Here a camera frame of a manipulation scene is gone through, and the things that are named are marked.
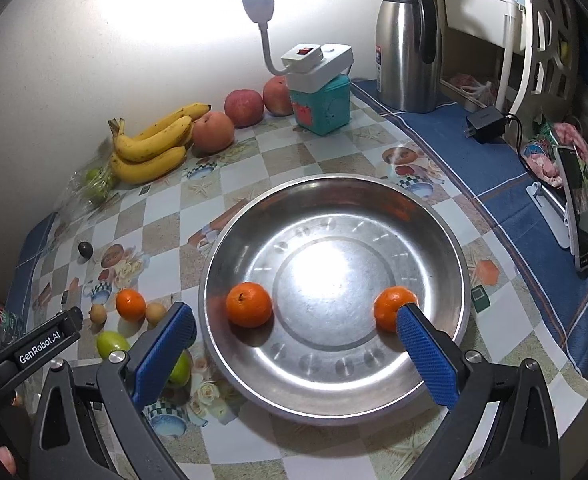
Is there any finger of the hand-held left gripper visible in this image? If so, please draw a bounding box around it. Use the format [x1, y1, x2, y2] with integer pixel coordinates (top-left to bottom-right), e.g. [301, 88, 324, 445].
[0, 306, 83, 396]

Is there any large metal bowl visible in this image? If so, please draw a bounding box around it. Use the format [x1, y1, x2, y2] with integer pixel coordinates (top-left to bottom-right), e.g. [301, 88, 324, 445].
[198, 174, 472, 422]

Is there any pink snack packet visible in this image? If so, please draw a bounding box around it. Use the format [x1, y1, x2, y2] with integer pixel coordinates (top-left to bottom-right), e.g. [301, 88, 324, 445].
[520, 122, 588, 187]

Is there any clear acrylic tag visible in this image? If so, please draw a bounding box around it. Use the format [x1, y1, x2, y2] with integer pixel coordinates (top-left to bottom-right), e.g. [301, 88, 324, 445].
[0, 295, 26, 352]

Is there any black charger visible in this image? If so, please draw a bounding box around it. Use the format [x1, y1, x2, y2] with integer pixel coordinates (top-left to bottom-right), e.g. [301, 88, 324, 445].
[466, 107, 507, 144]

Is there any person's left hand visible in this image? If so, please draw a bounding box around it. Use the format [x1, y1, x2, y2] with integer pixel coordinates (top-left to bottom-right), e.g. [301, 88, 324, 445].
[0, 445, 19, 477]

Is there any white phone stand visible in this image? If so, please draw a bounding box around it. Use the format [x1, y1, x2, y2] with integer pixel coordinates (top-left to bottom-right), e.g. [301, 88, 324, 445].
[526, 182, 582, 252]

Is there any white switch socket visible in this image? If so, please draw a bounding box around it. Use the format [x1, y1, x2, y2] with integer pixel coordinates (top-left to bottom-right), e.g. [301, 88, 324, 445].
[280, 44, 354, 93]

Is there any white lattice panel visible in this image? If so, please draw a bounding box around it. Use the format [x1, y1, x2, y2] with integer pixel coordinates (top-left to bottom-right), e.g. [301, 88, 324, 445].
[504, 0, 582, 131]

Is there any steel thermos jug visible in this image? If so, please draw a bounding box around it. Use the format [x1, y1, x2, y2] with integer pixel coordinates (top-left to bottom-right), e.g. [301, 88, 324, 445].
[375, 0, 442, 114]

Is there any teal plastic box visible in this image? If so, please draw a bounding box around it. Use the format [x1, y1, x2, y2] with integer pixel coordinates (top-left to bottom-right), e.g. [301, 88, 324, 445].
[288, 74, 351, 137]

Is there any white gooseneck lamp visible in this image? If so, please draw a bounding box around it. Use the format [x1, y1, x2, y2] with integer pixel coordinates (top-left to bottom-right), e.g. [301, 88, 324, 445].
[236, 0, 295, 77]

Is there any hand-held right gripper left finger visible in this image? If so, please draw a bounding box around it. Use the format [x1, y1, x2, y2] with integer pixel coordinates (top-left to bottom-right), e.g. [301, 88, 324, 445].
[29, 301, 198, 480]

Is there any clear bag of green fruits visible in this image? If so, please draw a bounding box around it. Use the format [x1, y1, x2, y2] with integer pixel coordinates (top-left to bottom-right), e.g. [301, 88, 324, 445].
[56, 157, 121, 221]

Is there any red apple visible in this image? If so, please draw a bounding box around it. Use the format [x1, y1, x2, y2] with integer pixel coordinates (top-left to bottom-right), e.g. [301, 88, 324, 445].
[224, 89, 265, 128]
[262, 76, 294, 117]
[192, 111, 236, 154]

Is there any plastic bag in rack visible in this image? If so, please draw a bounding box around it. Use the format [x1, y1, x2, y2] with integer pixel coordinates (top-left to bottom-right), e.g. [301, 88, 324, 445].
[449, 74, 498, 107]

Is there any yellow banana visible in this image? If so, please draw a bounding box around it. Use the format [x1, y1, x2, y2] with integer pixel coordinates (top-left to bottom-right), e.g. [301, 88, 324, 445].
[110, 146, 188, 185]
[108, 116, 194, 163]
[133, 103, 212, 142]

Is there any green round fruit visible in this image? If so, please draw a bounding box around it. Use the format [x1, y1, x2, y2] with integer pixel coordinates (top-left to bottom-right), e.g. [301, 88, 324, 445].
[96, 331, 132, 360]
[168, 350, 193, 386]

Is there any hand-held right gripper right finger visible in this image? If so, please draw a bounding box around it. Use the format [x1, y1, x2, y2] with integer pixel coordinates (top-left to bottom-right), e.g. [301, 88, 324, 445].
[396, 302, 561, 480]

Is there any black charger cable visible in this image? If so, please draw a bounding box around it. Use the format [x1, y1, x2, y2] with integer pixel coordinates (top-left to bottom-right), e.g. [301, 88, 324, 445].
[503, 112, 526, 153]

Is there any white storage rack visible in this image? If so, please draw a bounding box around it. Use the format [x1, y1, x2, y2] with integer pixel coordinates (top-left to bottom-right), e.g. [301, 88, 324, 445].
[434, 0, 527, 113]

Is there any orange tangerine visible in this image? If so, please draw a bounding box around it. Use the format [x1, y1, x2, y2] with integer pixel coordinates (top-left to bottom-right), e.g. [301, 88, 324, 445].
[373, 286, 420, 333]
[225, 282, 274, 329]
[115, 289, 147, 322]

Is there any checked printed tablecloth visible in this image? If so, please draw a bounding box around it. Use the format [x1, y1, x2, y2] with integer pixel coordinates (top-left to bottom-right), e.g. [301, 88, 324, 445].
[6, 77, 588, 480]

